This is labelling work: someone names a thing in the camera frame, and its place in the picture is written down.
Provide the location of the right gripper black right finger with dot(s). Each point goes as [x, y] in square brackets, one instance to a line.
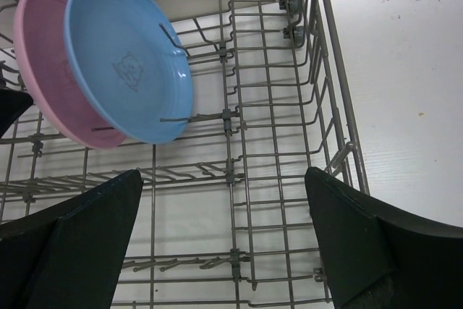
[376, 255]

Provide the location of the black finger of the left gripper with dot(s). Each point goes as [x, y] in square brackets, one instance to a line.
[13, 104]

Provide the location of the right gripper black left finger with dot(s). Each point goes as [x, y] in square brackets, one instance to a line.
[70, 255]

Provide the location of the pink plate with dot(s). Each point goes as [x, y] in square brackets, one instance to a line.
[43, 64]

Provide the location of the blue plate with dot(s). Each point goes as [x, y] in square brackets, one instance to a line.
[128, 61]

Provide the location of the grey wire dish rack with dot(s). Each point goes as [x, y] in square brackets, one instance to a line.
[223, 220]

